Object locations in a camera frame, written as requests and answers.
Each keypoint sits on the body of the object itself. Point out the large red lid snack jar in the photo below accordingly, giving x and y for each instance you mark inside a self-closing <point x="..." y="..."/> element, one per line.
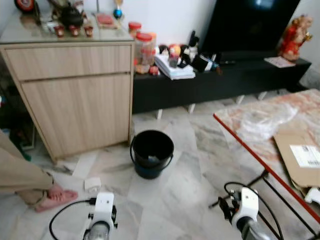
<point x="144" y="52"/>

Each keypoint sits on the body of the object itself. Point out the orange lid plastic jar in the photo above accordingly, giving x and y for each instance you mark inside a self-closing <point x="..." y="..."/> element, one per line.
<point x="153" y="40"/>

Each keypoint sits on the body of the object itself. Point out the black haired round doll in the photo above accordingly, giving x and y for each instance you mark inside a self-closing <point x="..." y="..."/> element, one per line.
<point x="163" y="50"/>

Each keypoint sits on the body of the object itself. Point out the orange round doll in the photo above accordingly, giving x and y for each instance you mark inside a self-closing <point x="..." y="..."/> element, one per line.
<point x="175" y="50"/>

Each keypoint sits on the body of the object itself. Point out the pink slipper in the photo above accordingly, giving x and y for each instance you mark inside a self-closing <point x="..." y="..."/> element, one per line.
<point x="56" y="198"/>

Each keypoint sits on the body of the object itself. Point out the grey speckled stone box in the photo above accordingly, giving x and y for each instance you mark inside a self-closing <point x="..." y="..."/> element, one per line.
<point x="310" y="79"/>

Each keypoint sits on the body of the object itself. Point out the black plastic bucket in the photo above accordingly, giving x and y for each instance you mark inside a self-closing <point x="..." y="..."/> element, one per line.
<point x="146" y="146"/>

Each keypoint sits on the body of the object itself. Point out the red lid plastic jar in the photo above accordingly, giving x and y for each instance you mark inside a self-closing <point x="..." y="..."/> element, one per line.
<point x="134" y="27"/>

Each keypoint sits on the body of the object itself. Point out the small red tea cup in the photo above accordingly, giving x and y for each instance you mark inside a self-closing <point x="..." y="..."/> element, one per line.
<point x="59" y="31"/>
<point x="88" y="31"/>
<point x="74" y="31"/>

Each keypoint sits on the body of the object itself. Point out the trophy with blue ball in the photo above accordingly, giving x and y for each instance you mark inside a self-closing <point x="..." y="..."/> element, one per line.
<point x="117" y="12"/>

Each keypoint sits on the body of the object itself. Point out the red and gold figurine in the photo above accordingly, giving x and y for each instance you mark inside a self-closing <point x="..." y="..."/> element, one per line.
<point x="294" y="40"/>

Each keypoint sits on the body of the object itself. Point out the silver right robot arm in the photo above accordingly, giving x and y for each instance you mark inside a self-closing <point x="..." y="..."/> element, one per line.
<point x="252" y="232"/>

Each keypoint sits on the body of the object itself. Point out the brown cardboard with white label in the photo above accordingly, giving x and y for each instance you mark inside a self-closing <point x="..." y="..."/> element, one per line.
<point x="289" y="161"/>

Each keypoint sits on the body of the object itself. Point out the small red snack packet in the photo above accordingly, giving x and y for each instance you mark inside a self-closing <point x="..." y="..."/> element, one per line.
<point x="154" y="70"/>

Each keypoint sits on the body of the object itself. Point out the red and black round object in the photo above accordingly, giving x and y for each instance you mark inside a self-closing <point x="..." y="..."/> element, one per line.
<point x="25" y="5"/>

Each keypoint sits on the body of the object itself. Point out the stack of white papers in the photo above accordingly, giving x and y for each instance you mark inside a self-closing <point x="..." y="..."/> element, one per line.
<point x="175" y="72"/>

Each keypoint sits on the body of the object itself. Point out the black low tv console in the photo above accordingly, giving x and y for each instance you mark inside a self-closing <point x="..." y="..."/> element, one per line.
<point x="225" y="85"/>

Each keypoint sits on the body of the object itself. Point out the person leg in beige trousers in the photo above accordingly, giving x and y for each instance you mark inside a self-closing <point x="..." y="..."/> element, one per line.
<point x="20" y="172"/>

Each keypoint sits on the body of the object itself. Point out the white foam piece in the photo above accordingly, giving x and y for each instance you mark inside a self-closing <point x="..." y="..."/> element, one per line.
<point x="313" y="196"/>

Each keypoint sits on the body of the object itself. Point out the small red and black box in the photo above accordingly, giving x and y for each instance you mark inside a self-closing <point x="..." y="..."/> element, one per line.
<point x="174" y="61"/>

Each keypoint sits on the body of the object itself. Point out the small white box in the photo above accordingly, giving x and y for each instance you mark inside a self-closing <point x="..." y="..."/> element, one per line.
<point x="92" y="184"/>

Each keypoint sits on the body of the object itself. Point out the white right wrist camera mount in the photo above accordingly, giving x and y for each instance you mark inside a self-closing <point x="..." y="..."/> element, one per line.
<point x="247" y="204"/>

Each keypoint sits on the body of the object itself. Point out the light wooden sideboard cabinet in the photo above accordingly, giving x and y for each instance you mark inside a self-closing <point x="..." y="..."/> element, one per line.
<point x="75" y="105"/>

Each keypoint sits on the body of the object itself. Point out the dark teapot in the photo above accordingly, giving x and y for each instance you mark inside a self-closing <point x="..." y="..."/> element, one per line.
<point x="71" y="17"/>

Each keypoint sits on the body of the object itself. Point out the black television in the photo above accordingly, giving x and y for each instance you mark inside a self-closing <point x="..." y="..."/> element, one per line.
<point x="250" y="25"/>

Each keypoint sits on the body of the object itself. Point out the black wallet case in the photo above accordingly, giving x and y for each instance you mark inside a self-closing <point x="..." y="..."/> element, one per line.
<point x="202" y="63"/>

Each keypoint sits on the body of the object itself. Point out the clear plastic bag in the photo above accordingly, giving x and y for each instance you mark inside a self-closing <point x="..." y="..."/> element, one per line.
<point x="265" y="122"/>

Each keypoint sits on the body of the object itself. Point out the pink printed card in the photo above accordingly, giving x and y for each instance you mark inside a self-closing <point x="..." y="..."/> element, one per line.
<point x="280" y="62"/>

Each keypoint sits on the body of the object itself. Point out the black remote control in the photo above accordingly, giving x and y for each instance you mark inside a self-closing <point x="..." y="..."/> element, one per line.
<point x="228" y="62"/>

